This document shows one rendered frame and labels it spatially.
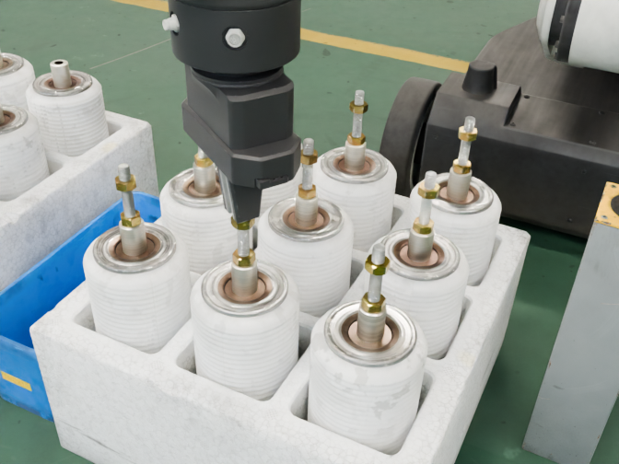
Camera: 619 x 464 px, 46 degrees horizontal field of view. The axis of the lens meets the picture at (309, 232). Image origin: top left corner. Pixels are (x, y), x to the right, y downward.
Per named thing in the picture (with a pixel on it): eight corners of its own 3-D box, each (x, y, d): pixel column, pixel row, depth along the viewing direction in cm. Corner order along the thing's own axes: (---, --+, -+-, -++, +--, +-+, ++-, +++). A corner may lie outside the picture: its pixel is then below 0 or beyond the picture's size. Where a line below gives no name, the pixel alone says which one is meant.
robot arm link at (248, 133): (335, 170, 52) (344, 7, 45) (213, 205, 48) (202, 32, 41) (255, 100, 61) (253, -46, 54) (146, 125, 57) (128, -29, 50)
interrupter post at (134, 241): (118, 248, 68) (113, 218, 66) (143, 240, 69) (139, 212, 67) (126, 261, 66) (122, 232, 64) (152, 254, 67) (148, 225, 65)
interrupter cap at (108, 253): (83, 240, 68) (82, 235, 68) (159, 219, 72) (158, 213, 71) (108, 286, 63) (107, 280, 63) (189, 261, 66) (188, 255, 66)
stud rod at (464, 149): (460, 179, 76) (472, 114, 71) (465, 184, 75) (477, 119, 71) (451, 181, 76) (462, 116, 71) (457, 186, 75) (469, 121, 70)
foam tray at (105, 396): (243, 254, 107) (239, 148, 97) (502, 343, 94) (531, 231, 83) (60, 447, 79) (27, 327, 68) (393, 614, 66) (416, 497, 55)
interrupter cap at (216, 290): (269, 330, 59) (269, 323, 59) (186, 307, 61) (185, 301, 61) (300, 274, 65) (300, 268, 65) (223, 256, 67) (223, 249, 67)
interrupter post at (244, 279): (252, 302, 62) (251, 272, 60) (227, 295, 63) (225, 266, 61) (262, 285, 64) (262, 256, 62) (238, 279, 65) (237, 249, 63)
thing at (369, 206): (356, 327, 86) (368, 200, 75) (291, 295, 90) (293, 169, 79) (396, 284, 92) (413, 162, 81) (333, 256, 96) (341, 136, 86)
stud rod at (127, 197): (127, 234, 67) (116, 163, 62) (138, 232, 67) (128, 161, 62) (128, 239, 66) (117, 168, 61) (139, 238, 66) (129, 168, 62)
